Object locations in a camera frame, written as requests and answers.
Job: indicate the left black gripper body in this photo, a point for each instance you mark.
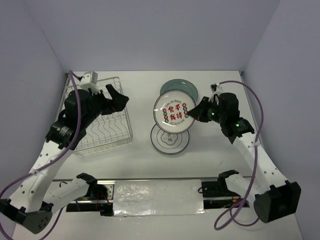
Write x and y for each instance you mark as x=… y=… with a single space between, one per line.
x=99 y=105

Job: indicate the wire dish rack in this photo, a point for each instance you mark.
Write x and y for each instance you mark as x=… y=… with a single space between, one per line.
x=107 y=132

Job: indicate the white plate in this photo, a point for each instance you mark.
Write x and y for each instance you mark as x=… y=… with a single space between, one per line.
x=169 y=143
x=171 y=111

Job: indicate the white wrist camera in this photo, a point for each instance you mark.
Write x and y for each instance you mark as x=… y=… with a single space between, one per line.
x=89 y=82
x=217 y=90

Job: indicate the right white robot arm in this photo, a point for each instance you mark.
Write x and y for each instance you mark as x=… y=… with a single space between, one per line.
x=271 y=195

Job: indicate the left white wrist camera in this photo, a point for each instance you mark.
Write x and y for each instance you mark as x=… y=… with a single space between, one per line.
x=89 y=82

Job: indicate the teal green plate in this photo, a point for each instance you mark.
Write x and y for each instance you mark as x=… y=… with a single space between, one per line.
x=180 y=85

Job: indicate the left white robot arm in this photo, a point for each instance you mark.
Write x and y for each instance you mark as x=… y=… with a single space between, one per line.
x=32 y=205

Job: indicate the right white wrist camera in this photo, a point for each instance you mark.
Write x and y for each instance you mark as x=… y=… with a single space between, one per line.
x=217 y=90

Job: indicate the metal base rail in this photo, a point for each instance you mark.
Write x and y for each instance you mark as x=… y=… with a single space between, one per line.
x=80 y=195

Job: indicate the silver foil sheet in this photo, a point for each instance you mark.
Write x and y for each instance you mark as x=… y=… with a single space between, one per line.
x=157 y=198

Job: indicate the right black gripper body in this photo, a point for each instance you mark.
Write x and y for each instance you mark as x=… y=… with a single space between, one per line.
x=212 y=112

